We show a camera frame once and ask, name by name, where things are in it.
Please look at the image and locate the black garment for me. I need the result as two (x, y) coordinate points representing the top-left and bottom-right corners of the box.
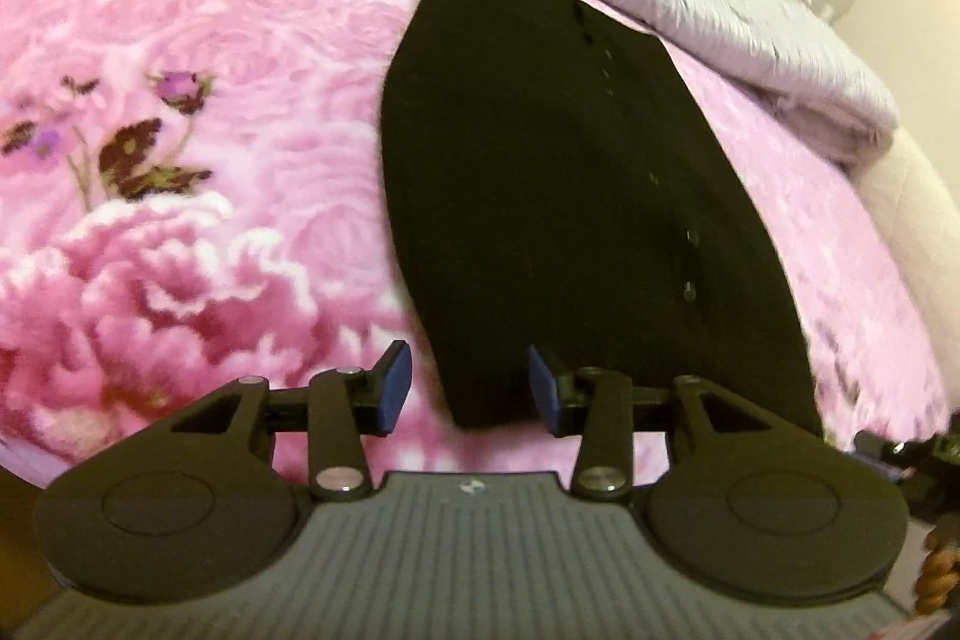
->
(381, 0), (822, 434)

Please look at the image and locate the right hand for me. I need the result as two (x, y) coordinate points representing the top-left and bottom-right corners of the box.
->
(913, 513), (958, 615)

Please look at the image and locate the pink floral blanket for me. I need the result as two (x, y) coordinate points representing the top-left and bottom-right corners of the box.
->
(2, 0), (952, 486)

